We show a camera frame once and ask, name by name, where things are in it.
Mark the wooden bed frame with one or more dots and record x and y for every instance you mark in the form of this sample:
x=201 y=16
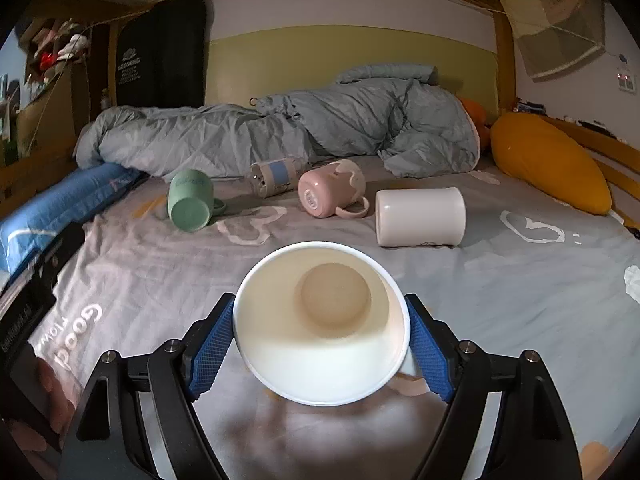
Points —
x=505 y=55

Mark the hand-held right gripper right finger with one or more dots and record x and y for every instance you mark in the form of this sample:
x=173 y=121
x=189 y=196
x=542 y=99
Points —
x=429 y=355

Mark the hanging mesh cloth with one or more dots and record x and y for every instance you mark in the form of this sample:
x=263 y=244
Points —
x=555 y=30

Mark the white ceramic mug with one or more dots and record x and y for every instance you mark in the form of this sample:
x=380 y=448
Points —
x=420 y=216

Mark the green ceramic mug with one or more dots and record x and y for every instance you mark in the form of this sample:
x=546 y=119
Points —
x=189 y=202

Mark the black hanging bag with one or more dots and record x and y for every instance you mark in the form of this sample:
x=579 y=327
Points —
x=160 y=55

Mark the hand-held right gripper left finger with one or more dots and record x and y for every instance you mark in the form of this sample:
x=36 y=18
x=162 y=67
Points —
x=212 y=352

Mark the grey printed bed sheet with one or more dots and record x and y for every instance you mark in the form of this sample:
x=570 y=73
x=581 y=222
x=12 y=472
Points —
x=500 y=290

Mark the yellow pillow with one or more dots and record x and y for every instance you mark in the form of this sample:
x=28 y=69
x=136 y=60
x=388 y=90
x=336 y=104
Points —
x=547 y=160

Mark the shelf with toys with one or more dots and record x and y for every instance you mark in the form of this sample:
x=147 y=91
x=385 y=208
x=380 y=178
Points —
x=57 y=47

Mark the glass bottle with blue sleeve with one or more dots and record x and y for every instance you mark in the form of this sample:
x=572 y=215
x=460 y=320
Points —
x=274 y=176

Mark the grey-blue duvet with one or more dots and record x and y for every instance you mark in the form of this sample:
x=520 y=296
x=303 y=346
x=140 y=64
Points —
x=280 y=130

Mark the white paper cup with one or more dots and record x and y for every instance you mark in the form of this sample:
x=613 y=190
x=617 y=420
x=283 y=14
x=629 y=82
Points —
x=320 y=355

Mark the orange plush toy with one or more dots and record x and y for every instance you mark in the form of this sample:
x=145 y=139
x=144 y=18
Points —
x=475 y=112

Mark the green headboard panel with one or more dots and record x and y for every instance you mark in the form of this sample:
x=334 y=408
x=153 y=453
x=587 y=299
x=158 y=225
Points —
x=350 y=50

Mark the pink ceramic mug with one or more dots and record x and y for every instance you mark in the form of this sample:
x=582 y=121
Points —
x=325 y=187

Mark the person's left hand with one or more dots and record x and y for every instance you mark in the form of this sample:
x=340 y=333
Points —
x=50 y=390

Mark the house-shaped wall decoration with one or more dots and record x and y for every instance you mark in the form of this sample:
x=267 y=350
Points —
x=626 y=77

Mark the blue pillow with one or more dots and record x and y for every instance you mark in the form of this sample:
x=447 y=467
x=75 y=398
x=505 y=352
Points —
x=55 y=205

